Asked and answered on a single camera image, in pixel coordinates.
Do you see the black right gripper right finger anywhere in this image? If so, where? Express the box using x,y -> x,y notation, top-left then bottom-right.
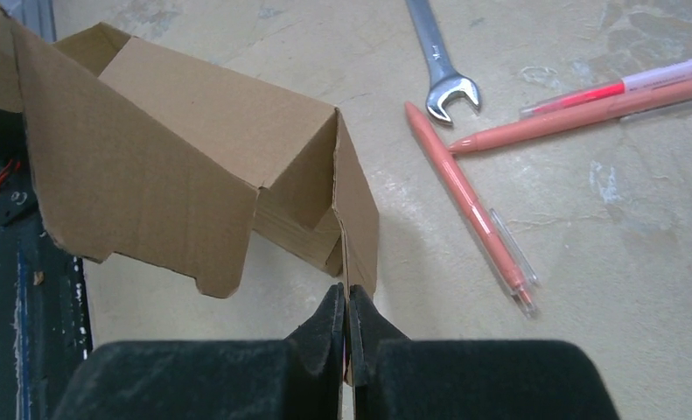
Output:
348,285 -> 619,419

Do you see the red pen with white label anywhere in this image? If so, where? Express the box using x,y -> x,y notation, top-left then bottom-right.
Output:
519,59 -> 692,119

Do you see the silver open-end wrench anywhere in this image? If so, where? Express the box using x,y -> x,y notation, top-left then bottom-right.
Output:
406,0 -> 481,127

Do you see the brown cardboard box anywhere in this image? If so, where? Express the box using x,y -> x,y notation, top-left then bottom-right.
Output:
0,5 -> 379,298

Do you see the salmon pen middle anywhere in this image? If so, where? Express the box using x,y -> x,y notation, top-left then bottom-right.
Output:
448,78 -> 692,154

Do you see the salmon pen lower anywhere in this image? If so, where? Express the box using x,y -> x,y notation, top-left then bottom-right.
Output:
404,101 -> 538,317

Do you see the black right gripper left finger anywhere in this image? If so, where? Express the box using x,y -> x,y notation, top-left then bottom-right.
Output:
54,284 -> 346,419

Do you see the salmon pen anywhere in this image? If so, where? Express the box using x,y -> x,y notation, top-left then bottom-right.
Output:
448,78 -> 692,154
404,101 -> 538,317

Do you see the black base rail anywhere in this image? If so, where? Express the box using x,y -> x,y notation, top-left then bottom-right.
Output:
0,109 -> 93,419

